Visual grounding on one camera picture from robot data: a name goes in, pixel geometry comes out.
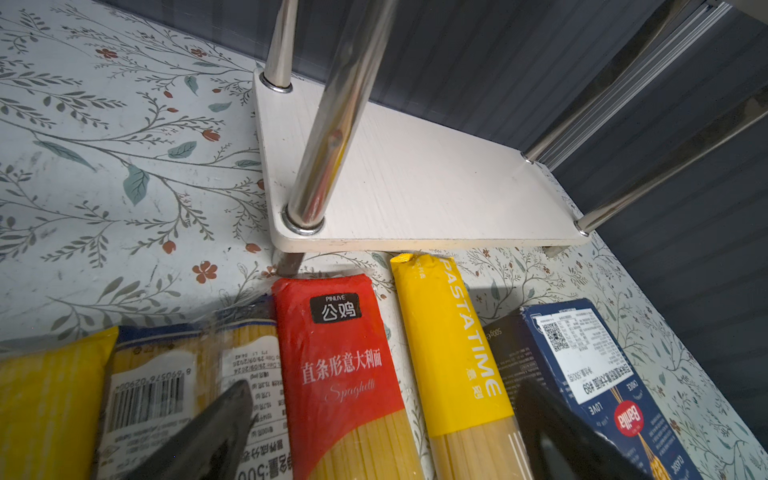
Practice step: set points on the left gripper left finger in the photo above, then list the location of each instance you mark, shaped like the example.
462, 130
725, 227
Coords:
210, 446

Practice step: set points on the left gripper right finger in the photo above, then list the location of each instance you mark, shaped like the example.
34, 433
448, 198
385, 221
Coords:
560, 445

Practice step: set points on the yellow Pasta Time bag middle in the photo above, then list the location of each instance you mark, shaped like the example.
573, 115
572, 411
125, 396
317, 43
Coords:
471, 425

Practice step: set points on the white two-tier shelf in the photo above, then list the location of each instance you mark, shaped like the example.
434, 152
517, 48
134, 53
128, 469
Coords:
344, 174

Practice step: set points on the clear blue spaghetti bag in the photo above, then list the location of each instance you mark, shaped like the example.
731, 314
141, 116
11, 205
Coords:
161, 378

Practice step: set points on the dark blue Barilla box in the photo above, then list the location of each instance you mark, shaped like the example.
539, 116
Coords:
567, 348

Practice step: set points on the red spaghetti bag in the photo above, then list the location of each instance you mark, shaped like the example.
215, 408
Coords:
345, 411

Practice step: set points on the yellow spaghetti bag far left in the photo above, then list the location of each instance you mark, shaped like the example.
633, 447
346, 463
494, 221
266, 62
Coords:
50, 407

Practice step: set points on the floral table mat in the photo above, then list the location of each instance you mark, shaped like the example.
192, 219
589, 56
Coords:
132, 193

